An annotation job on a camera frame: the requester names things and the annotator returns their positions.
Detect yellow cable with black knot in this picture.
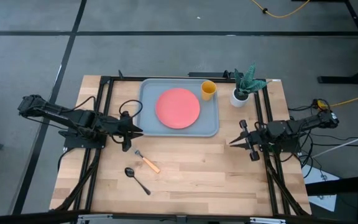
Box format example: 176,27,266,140
250,0,311,19

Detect black spoon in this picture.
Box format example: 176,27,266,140
124,167,152,196

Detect black floor cable bundle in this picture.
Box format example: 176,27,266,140
287,104,358,180

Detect white paper sheet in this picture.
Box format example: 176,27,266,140
308,194,337,212
301,163,340,185

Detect yellow cable with plug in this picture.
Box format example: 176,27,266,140
313,91,358,111

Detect black aluminium table frame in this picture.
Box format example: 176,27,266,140
54,70,311,217

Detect pink round plate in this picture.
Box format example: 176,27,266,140
155,88,201,130

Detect black floor beam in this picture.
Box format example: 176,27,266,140
305,182,358,197

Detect grey plastic tray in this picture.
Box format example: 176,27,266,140
136,78,220,138

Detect white cable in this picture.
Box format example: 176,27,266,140
314,128,358,158

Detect fork with wooden handle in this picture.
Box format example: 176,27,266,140
134,149,161,174

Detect yellow cup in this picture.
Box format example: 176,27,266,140
201,80,218,101

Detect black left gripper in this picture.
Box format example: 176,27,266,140
104,111,144,152

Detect green plant in white pot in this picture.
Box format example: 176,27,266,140
230,62,269,108

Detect black crossbar with silver brackets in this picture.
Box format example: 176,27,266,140
0,210,358,224

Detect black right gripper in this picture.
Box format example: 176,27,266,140
229,119,269,162

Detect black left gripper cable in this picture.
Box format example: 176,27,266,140
118,99,144,119

